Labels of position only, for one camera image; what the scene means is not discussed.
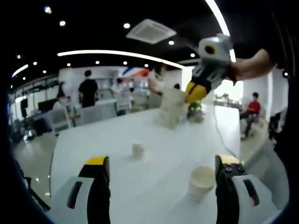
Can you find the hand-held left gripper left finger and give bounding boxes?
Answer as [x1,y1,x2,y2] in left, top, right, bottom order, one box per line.
[56,155,112,224]

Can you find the grey office chair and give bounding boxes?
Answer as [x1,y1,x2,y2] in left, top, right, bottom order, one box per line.
[80,102,117,124]
[49,108,71,135]

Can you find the green printed paper cup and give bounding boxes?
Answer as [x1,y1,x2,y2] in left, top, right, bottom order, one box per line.
[158,90,189,130]

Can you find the ceiling air conditioner unit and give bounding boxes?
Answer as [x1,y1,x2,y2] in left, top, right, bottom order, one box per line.
[126,19,178,44]

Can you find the white table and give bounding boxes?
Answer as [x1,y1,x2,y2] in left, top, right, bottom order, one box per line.
[50,106,241,224]

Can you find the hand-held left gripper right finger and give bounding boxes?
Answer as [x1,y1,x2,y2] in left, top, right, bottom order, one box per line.
[214,154,281,224]

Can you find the white paper cup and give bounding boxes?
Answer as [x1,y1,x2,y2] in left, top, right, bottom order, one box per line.
[188,165,217,202]
[132,142,146,160]

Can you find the green potted plant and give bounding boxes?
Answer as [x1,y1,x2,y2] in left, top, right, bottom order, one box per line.
[186,100,204,123]

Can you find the black tripod stand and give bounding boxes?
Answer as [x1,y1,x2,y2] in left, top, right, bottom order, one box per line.
[21,177,51,210]

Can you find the person's black striped shirt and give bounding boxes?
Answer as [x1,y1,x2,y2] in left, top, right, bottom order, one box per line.
[219,0,299,164]

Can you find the white cable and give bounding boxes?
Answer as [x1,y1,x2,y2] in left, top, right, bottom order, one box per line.
[214,105,237,157]

